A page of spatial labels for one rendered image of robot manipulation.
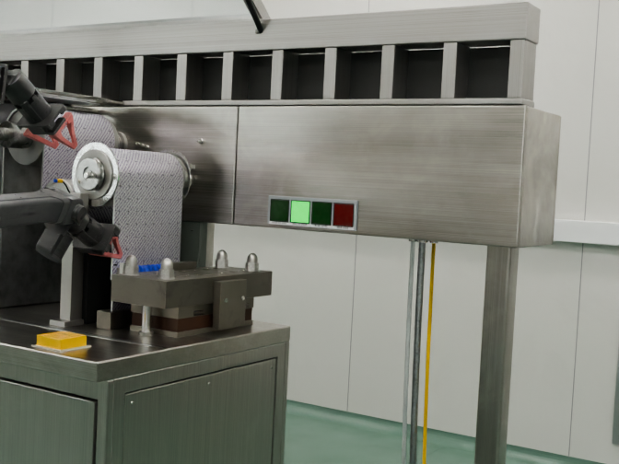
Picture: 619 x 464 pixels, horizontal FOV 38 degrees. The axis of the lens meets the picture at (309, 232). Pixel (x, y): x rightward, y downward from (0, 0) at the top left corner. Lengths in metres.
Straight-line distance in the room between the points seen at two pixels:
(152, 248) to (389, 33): 0.75
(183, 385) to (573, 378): 2.72
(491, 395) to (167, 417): 0.75
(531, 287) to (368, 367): 0.98
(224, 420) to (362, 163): 0.66
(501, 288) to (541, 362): 2.31
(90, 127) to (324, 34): 0.65
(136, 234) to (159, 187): 0.13
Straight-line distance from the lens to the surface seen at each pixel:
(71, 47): 2.74
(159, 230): 2.24
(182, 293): 2.01
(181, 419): 1.98
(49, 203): 1.86
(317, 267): 4.91
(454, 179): 2.01
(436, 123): 2.03
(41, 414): 1.94
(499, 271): 2.14
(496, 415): 2.19
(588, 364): 4.38
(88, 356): 1.81
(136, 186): 2.17
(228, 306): 2.12
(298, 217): 2.18
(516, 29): 2.00
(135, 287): 2.03
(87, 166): 2.15
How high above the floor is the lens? 1.25
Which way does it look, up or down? 3 degrees down
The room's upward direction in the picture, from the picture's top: 3 degrees clockwise
